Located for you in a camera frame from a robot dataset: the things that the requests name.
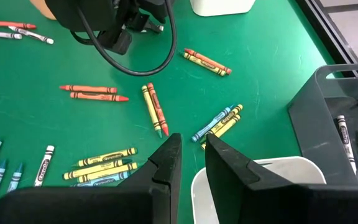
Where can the dark grey plastic bin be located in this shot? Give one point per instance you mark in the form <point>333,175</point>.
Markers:
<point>309,140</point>

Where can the white crayon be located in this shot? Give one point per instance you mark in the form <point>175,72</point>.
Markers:
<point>43,166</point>
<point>0,34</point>
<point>345,140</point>
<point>31,35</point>

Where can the white plastic bin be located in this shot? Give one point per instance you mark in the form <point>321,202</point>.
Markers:
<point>222,7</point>

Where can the yellow-green crayons back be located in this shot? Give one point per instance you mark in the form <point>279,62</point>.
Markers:
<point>151,109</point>

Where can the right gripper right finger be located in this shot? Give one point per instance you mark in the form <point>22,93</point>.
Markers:
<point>250,205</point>

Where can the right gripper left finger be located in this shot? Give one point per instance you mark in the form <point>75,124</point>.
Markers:
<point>154,205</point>

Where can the green table mat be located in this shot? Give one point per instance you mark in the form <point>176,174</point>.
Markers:
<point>259,62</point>

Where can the yellow and orange crayon pair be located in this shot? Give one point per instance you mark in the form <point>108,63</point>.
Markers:
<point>208,60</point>

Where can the pale grey plastic bin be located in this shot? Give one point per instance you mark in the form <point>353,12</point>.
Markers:
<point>291,169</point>

